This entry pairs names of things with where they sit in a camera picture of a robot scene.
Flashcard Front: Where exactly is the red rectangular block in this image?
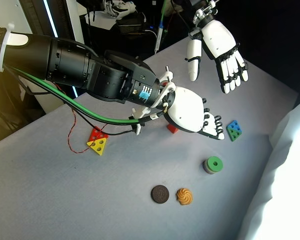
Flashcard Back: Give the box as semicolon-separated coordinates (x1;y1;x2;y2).
166;123;179;135

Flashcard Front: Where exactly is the white post with blue light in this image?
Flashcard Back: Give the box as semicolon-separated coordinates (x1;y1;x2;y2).
42;0;85;99

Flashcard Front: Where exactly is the white backdrop cloth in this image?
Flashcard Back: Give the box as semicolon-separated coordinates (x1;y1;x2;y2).
236;96;300;240

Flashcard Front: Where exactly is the red twisted wire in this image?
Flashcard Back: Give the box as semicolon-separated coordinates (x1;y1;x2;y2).
66;83;109;154

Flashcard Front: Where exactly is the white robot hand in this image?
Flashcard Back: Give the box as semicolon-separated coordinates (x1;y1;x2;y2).
184;18;250;95
164;86;226;141

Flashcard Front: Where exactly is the yellow triangle with holes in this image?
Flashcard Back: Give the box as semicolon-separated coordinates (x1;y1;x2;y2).
86;136;109;156

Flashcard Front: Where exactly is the dark chocolate sandwich cookie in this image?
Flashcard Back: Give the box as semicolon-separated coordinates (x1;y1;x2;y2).
151;184;170;204

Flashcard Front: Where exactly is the white panel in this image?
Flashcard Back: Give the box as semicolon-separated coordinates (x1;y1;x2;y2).
0;0;34;35

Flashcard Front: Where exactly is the spare white robot hand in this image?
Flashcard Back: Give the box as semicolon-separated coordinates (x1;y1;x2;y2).
102;0;137;19

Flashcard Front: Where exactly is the orange swirl cookie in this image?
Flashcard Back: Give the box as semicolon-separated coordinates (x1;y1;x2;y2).
175;187;194;206

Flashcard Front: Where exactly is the grey table cloth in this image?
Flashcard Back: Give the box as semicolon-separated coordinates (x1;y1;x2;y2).
0;32;300;240

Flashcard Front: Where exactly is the blue triangle with holes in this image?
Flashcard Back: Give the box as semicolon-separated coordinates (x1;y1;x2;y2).
226;120;243;133

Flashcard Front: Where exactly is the red triangle with holes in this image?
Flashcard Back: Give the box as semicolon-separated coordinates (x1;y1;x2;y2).
89;126;108;143

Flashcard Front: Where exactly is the green cable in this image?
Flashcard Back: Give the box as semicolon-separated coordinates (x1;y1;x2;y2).
4;63;144;126

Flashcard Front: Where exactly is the stack of coloured rings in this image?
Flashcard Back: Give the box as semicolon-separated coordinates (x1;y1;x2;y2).
202;156;224;177

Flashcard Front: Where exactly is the white cable plug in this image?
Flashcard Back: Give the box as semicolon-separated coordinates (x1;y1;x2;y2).
154;23;165;55

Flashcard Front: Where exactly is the black cable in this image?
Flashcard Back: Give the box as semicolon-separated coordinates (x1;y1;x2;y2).
71;106;139;136

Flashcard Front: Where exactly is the green triangle with holes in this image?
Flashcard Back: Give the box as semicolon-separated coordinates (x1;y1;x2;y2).
226;127;242;142

